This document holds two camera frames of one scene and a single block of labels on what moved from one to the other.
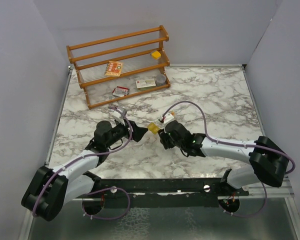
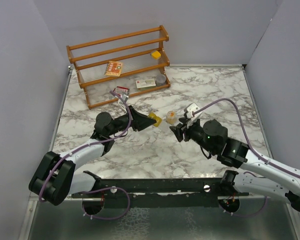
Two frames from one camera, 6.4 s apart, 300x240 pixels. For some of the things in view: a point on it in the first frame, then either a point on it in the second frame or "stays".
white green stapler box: (145, 84) stays
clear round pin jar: (160, 80) stays
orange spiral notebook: (113, 68) stays
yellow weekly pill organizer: (153, 128) → (158, 119)
